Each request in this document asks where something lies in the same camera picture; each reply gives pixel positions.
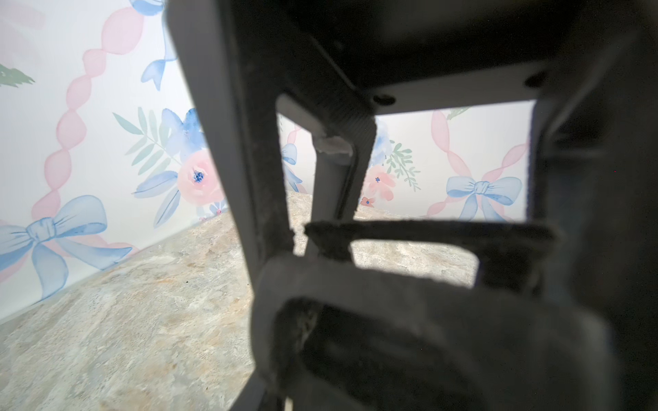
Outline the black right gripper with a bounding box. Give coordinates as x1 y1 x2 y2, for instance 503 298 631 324
167 1 657 410

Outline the black microphone clip holder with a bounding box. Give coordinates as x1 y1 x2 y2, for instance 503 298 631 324
251 220 620 410

